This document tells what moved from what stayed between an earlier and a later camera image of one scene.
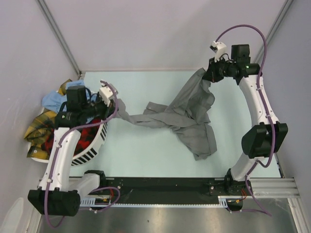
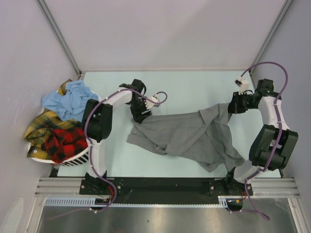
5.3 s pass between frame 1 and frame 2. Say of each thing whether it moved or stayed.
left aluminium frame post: stayed
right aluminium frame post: stayed
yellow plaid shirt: stayed
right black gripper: moved
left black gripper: moved
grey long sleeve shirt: moved
